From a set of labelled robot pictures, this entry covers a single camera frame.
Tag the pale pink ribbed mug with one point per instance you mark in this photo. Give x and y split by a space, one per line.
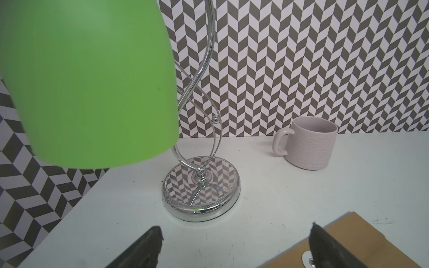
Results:
308 143

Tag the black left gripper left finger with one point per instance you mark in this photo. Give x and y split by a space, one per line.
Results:
143 253

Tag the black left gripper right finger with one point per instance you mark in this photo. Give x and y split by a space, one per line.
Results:
328 252

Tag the brown kraft file bag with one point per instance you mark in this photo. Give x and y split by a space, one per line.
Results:
359 237

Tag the green plastic wine glass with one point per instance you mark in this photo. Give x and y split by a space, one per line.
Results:
93 82

